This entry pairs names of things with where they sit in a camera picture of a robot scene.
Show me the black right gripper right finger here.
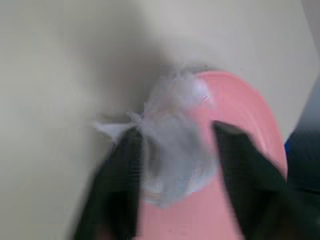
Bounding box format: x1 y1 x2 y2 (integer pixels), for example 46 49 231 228
211 120 320 240

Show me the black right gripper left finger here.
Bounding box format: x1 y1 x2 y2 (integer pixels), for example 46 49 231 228
70 129 146 240

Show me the clear plastic bag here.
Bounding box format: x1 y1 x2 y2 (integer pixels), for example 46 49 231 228
92 63 221 210

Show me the dark blue object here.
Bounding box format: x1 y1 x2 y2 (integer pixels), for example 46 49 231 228
284 126 320 195

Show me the pink plastic bin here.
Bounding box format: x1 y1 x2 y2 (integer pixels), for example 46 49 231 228
136 69 289 240

